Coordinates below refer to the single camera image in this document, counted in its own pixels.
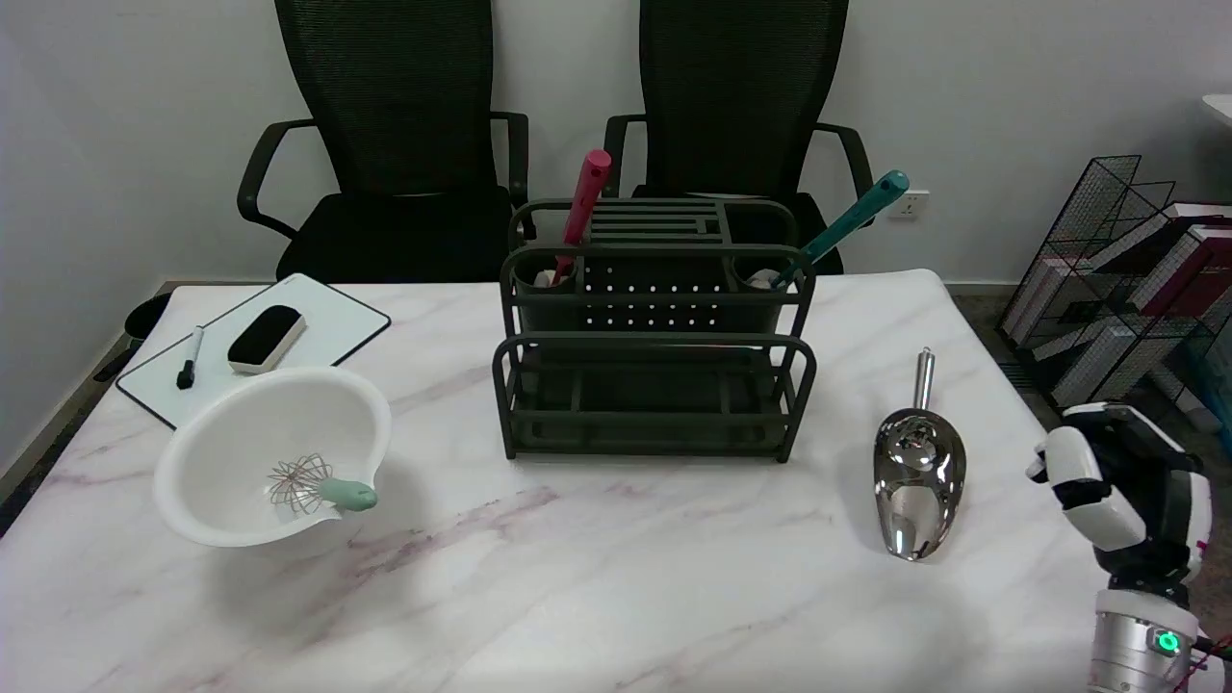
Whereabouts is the white plastic mixing bowl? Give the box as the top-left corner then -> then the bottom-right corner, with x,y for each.
154,366 -> 394,550

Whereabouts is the shiny steel scoop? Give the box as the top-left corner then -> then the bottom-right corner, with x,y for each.
873,347 -> 966,562

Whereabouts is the black whiteboard marker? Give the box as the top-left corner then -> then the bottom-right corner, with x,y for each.
176,325 -> 206,391

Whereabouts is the black mesh office chair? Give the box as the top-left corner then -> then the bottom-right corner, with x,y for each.
603,0 -> 875,275
237,0 -> 532,283

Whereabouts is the black white whiteboard eraser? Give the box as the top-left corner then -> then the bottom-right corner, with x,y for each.
227,305 -> 308,375

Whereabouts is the small white whiteboard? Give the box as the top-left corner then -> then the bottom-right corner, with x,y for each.
115,272 -> 393,430

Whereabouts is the dark maroon book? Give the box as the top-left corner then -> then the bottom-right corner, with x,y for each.
1131,227 -> 1232,323

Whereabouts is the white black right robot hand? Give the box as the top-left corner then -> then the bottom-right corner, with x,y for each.
1026,401 -> 1215,603

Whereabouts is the teal sponge bottle brush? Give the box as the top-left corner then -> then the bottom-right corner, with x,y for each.
749,170 -> 911,292

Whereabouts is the pink sponge bottle brush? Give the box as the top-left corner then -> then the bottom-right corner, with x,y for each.
536,149 -> 613,288

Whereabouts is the dark green metal dish rack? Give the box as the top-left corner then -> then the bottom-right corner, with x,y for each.
492,197 -> 819,464

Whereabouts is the black wire grid bookshelf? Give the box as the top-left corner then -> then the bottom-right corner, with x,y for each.
996,154 -> 1232,431

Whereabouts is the white black cover book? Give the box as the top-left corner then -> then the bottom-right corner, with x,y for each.
1088,202 -> 1232,280

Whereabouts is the wire whisk with green handle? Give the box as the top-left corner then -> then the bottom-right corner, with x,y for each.
267,453 -> 379,517

